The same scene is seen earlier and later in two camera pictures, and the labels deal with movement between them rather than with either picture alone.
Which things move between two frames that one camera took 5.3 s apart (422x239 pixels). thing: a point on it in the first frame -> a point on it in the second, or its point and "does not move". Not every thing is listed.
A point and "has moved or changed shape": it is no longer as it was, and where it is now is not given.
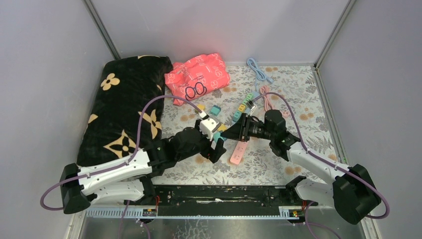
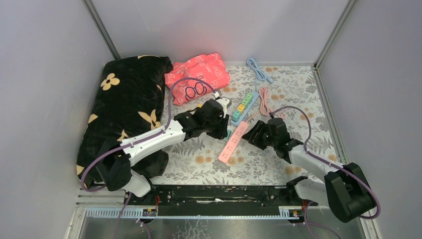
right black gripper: (240, 130) -> (250, 135)
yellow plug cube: (241, 107) does not move
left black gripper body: (207, 152) -> (216, 129)
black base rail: (220, 195) does not move
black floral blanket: (109, 129) does not move
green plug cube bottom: (250, 96) does not move
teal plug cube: (237, 115) does not move
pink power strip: (238, 152) has moved or changed shape
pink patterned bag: (192, 78) does not move
